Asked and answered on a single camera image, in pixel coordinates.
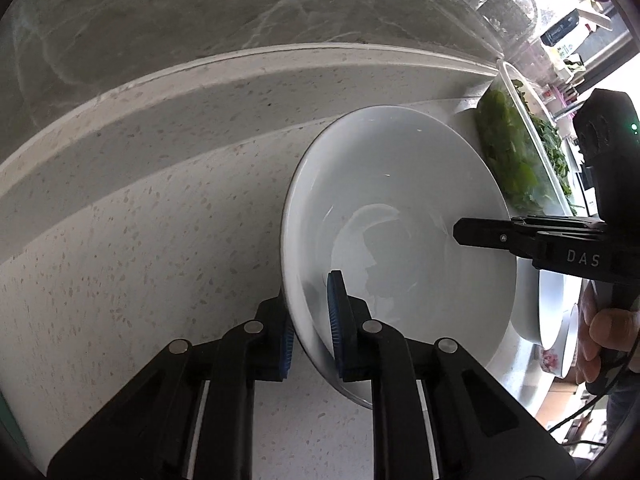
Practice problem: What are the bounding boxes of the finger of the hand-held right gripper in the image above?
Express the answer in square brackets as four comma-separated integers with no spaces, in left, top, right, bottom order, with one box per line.
[511,215,609,234]
[452,217,540,259]

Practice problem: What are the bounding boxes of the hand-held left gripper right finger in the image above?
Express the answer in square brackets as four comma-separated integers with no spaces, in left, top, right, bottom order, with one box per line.
[325,270,576,480]

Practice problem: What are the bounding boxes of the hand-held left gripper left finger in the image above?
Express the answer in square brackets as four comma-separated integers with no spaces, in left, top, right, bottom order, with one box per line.
[47,296,296,480]

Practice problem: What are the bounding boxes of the small white bowl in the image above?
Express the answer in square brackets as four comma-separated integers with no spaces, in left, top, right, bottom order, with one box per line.
[510,255,566,348]

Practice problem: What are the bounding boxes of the large white bowl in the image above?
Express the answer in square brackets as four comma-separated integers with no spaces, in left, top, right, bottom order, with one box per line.
[280,105,518,411]

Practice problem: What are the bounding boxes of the person's right hand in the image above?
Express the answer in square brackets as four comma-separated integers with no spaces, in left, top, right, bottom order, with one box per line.
[575,290,640,386]

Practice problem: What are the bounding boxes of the green leafy vegetables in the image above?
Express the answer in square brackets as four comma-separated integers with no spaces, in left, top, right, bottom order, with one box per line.
[477,80,576,216]

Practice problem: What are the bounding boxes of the clear plastic container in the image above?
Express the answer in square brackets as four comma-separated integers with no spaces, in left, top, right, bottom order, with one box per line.
[475,60,583,218]

